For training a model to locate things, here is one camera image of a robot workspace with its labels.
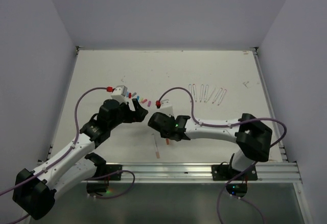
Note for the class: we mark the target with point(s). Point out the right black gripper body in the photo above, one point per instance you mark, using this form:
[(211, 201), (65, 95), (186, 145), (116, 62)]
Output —
[(163, 134)]

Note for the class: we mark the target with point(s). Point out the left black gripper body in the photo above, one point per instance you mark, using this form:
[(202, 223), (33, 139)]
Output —
[(126, 115)]

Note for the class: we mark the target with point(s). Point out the peach cap pen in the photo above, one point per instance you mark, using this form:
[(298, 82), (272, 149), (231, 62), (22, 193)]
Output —
[(155, 146)]

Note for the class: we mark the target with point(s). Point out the light blue pen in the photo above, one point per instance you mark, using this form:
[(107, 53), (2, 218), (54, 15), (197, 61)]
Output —
[(190, 86)]

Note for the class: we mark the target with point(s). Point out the grey pen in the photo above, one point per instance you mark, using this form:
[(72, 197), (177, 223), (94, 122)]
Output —
[(201, 93)]

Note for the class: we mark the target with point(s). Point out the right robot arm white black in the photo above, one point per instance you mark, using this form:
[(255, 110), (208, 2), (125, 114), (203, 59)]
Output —
[(251, 135)]

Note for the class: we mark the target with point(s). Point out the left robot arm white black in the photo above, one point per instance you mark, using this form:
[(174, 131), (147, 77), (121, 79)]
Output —
[(36, 191)]

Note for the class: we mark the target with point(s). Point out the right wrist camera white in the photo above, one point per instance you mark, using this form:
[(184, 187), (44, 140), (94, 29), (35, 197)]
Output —
[(167, 108)]

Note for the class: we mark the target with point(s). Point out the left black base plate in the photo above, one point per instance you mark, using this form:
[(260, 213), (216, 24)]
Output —
[(107, 172)]

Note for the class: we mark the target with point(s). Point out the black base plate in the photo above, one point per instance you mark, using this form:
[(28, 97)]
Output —
[(107, 172), (224, 172)]

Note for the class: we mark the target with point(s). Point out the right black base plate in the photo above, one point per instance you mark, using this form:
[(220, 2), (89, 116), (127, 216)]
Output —
[(224, 172)]

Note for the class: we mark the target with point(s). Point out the aluminium mounting rail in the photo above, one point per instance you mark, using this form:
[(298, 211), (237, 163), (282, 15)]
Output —
[(173, 173)]

